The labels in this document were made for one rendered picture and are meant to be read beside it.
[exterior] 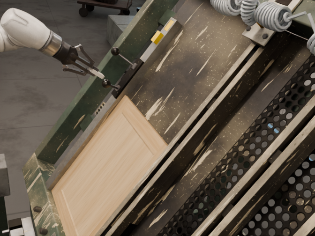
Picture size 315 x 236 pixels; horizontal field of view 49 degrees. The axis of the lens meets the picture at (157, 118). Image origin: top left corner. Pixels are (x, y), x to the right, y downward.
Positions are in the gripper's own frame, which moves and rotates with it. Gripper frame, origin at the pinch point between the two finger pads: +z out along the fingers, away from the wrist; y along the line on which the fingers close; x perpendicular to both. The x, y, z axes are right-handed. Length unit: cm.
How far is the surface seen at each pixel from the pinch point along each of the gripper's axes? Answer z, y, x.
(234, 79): 8, -31, 57
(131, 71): 10.5, -9.3, 4.2
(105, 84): 0.3, 0.0, 10.9
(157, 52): 13.8, -22.7, 6.8
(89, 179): 14.0, 35.4, 24.0
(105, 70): 12.0, -0.4, -17.1
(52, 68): 122, 90, -341
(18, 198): 58, 135, -89
